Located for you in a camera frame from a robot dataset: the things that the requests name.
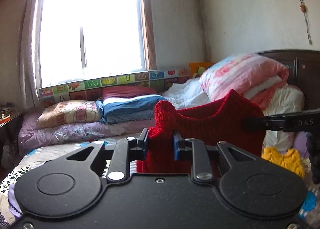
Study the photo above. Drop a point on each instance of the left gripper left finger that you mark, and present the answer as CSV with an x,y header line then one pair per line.
x,y
119,155

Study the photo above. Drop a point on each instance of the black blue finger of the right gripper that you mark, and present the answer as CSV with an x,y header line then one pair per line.
x,y
306,121

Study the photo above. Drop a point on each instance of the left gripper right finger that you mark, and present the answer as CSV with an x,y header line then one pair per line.
x,y
202,156

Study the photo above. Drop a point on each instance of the red knit sweater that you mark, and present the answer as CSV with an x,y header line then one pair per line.
x,y
213,122

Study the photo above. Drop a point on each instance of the cartoon mouse bed blanket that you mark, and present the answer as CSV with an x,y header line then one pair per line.
x,y
39,156

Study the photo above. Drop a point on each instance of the yellow knit garment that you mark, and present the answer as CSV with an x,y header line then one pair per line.
x,y
289,160

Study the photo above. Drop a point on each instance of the blue white folded blanket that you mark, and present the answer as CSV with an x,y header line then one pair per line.
x,y
120,110

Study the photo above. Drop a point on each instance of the dark wooden headboard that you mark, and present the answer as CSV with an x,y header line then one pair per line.
x,y
303,68

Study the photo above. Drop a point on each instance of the pink floral folded quilt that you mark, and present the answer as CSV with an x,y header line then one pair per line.
x,y
252,76

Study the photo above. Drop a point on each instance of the maroon folded pillow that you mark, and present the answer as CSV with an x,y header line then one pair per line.
x,y
126,91

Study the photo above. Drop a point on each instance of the beige cartoon folded blanket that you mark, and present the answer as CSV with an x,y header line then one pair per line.
x,y
72,111

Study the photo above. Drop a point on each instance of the white duvet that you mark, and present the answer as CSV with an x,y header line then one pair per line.
x,y
186,95

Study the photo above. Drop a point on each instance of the colourful alphabet foam mat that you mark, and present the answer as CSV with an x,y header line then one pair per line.
x,y
92,89

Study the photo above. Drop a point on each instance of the lavender quilt in plastic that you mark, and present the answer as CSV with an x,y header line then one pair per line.
x,y
30,137

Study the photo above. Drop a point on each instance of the orange cartoon cushion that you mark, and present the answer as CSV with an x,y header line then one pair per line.
x,y
197,69

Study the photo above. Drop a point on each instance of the dark side table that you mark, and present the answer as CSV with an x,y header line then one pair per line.
x,y
8,113

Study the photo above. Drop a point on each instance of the bright window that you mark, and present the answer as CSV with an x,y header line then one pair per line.
x,y
87,39

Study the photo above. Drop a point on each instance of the pale pink curtain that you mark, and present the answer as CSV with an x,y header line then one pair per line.
x,y
30,66

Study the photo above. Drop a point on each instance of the hanging wall ornament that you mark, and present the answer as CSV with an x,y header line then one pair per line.
x,y
304,10

